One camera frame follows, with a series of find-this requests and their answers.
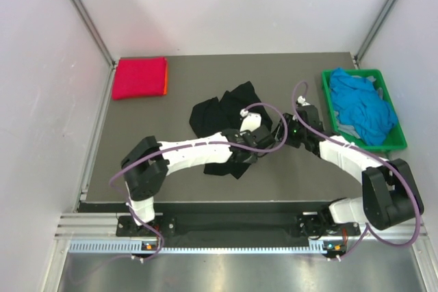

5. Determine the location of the black t-shirt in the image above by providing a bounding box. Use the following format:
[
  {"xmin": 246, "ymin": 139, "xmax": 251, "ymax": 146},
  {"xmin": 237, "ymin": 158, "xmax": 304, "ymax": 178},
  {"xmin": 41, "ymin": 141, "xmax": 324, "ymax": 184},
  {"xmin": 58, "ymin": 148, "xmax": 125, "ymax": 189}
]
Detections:
[{"xmin": 189, "ymin": 81, "xmax": 272, "ymax": 179}]

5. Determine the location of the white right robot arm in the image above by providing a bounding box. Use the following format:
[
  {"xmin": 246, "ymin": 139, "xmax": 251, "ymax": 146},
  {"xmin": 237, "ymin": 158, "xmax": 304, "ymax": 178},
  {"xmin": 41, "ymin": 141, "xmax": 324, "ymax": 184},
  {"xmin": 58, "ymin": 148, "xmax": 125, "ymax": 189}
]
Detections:
[{"xmin": 284, "ymin": 104, "xmax": 424, "ymax": 235}]

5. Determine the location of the green plastic bin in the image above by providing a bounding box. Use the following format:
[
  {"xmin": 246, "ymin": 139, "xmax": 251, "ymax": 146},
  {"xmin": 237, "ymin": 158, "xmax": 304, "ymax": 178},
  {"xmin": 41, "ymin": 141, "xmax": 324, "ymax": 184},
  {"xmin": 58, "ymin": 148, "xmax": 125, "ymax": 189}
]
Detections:
[{"xmin": 322, "ymin": 68, "xmax": 407, "ymax": 153}]

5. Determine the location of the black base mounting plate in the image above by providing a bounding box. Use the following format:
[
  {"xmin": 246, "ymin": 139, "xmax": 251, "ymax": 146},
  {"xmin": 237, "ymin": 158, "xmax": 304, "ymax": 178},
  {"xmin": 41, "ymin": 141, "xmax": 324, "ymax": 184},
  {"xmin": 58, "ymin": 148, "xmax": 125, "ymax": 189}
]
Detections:
[{"xmin": 115, "ymin": 212, "xmax": 362, "ymax": 238}]

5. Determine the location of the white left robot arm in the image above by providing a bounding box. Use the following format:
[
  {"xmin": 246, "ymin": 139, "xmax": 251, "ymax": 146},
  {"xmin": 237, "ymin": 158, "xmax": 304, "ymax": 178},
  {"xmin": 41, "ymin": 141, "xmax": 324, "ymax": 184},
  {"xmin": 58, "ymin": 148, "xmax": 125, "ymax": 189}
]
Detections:
[{"xmin": 121, "ymin": 124, "xmax": 278, "ymax": 235}]

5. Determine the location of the folded orange t-shirt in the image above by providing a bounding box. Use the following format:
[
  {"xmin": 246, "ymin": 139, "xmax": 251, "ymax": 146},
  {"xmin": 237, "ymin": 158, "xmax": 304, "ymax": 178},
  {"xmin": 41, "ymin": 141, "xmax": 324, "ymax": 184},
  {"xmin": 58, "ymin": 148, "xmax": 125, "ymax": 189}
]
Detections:
[{"xmin": 163, "ymin": 60, "xmax": 169, "ymax": 96}]

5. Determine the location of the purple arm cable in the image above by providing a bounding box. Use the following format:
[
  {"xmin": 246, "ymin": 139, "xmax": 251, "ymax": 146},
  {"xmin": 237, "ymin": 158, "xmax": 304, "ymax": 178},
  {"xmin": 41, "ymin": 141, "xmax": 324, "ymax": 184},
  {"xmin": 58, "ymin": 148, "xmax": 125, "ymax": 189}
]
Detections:
[
  {"xmin": 290, "ymin": 81, "xmax": 425, "ymax": 262},
  {"xmin": 108, "ymin": 102, "xmax": 292, "ymax": 264}
]

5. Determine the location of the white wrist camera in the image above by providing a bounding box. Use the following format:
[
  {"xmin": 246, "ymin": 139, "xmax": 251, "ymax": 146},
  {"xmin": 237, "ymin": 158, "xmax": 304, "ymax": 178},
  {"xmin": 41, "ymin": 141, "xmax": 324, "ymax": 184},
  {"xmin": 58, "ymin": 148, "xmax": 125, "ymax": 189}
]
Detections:
[
  {"xmin": 296, "ymin": 96, "xmax": 310, "ymax": 107},
  {"xmin": 240, "ymin": 109, "xmax": 261, "ymax": 132}
]

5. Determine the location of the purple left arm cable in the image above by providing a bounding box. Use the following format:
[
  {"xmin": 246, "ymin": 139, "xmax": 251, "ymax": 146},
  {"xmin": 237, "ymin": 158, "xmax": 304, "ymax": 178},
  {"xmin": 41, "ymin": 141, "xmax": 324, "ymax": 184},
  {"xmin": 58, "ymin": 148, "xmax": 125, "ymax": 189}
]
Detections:
[{"xmin": 108, "ymin": 102, "xmax": 292, "ymax": 264}]

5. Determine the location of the grey slotted cable duct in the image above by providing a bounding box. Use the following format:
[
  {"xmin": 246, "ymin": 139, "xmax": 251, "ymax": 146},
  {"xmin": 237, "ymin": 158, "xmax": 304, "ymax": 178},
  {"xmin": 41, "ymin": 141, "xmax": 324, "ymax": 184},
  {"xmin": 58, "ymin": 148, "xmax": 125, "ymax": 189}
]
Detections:
[{"xmin": 68, "ymin": 239, "xmax": 342, "ymax": 254}]

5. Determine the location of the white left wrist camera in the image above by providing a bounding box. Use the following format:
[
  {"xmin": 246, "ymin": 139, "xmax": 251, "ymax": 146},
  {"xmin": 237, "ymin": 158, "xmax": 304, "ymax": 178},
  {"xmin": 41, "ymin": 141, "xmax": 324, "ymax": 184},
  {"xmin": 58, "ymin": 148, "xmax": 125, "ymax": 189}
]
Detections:
[{"xmin": 240, "ymin": 109, "xmax": 261, "ymax": 132}]

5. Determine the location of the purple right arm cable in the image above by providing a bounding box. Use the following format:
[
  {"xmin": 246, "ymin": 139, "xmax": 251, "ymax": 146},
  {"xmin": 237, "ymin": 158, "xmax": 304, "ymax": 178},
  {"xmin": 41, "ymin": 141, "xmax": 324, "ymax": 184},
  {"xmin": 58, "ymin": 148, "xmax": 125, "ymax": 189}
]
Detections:
[{"xmin": 290, "ymin": 81, "xmax": 425, "ymax": 262}]

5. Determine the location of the folded pink t-shirt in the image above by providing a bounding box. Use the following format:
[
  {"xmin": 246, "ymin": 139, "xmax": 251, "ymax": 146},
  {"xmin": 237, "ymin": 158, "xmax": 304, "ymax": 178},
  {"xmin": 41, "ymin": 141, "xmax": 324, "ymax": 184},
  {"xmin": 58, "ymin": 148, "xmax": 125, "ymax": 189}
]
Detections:
[{"xmin": 112, "ymin": 57, "xmax": 166, "ymax": 101}]

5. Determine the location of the aluminium frame rail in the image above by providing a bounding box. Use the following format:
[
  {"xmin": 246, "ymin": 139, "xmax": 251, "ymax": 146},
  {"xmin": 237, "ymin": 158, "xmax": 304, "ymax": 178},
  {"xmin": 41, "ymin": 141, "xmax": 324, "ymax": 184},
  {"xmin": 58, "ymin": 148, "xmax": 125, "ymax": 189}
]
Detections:
[{"xmin": 56, "ymin": 212, "xmax": 428, "ymax": 238}]

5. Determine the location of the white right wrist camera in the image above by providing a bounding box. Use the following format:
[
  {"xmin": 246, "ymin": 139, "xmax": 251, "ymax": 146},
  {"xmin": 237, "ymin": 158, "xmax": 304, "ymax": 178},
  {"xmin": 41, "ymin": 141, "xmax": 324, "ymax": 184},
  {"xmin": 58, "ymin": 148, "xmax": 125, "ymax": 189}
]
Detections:
[{"xmin": 296, "ymin": 96, "xmax": 310, "ymax": 107}]

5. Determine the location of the blue t-shirt in bin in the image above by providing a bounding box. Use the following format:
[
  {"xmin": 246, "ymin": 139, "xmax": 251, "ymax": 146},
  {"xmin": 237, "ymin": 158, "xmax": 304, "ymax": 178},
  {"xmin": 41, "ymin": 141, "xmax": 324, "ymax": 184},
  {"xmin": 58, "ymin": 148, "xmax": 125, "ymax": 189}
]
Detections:
[{"xmin": 328, "ymin": 67, "xmax": 400, "ymax": 146}]

